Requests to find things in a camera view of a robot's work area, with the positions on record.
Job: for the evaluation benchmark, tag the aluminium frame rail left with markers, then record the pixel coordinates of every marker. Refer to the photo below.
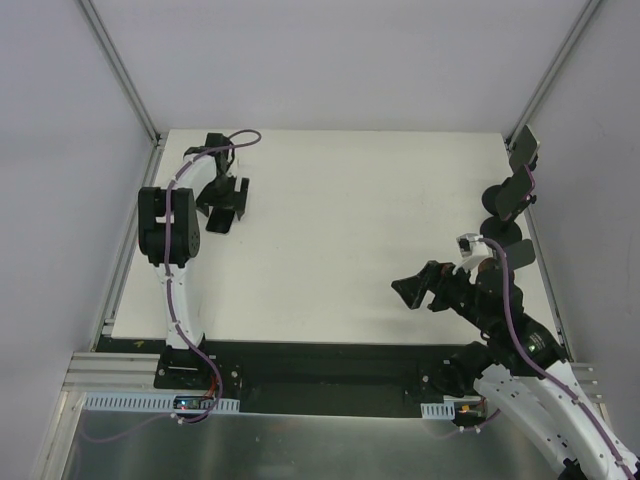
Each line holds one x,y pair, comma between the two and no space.
111,298

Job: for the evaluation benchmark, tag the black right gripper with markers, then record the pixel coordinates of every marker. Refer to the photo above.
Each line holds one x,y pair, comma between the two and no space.
435,289

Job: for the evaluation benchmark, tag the white cable duct left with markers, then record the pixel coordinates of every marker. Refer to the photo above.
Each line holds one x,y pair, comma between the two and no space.
158,403

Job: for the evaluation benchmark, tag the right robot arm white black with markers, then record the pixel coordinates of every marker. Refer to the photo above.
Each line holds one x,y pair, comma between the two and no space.
520,368

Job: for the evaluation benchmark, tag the white cable duct right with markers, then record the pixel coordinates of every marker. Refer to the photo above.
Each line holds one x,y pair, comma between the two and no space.
438,411

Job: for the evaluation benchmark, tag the aluminium frame post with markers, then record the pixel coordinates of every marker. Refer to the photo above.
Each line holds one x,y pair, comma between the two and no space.
108,48
566,49

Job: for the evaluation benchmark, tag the white cable duct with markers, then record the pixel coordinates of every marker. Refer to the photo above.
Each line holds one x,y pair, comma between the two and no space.
158,403
438,411

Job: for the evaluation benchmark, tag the aluminium frame post left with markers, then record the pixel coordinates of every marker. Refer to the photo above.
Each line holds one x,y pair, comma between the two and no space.
108,48

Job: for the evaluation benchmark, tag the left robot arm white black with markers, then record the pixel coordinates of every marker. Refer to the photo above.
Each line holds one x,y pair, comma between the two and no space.
169,236

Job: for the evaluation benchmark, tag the aluminium frame post right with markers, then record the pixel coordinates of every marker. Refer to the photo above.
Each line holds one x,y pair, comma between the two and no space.
566,49

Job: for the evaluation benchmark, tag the black phone purple edge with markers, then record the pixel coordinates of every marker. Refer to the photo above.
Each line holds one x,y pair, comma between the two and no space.
514,194

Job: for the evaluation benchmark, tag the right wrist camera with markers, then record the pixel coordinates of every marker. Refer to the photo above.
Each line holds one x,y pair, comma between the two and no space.
473,251

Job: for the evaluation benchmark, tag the dark grey phone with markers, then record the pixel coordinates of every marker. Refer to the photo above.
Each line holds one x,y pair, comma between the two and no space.
519,255

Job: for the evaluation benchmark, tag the black phone silver edge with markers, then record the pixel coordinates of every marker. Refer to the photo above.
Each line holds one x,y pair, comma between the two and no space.
524,150

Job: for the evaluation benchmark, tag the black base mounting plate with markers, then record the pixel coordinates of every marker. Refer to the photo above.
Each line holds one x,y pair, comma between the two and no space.
300,378

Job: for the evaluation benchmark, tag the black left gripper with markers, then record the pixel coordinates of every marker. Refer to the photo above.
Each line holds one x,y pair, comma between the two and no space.
227,195

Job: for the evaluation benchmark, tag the black phone stand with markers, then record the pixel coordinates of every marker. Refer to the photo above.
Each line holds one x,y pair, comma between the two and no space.
505,233
489,196

